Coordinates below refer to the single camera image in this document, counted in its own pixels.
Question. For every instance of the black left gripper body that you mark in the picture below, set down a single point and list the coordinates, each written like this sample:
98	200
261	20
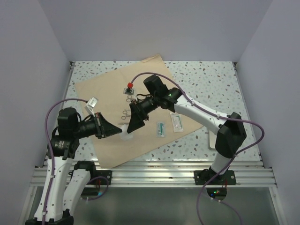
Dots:
98	125

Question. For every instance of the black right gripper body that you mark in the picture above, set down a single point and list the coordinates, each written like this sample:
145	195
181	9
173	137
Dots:
141	110

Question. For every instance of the white gauze pad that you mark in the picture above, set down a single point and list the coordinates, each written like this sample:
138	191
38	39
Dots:
124	135

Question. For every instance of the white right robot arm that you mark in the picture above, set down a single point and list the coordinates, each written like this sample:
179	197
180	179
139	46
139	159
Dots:
229	129

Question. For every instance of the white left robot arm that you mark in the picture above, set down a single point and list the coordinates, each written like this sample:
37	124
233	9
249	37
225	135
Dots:
63	188

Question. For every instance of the steel hemostat forceps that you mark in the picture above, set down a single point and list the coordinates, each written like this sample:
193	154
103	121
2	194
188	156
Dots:
126	114

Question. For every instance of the small steel scissors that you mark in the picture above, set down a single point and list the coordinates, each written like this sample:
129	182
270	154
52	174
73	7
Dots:
129	98

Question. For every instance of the green scalpel blade packet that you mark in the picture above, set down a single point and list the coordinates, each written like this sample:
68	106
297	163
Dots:
160	131

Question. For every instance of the clear suture packet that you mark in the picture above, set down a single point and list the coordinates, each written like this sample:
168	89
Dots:
176	122

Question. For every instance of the metal instrument tray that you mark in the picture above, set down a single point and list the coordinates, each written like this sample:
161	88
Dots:
211	140

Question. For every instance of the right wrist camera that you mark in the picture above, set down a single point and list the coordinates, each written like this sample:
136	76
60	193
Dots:
129	90

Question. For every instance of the aluminium rail frame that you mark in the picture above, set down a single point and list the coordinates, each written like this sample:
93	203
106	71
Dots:
215	84

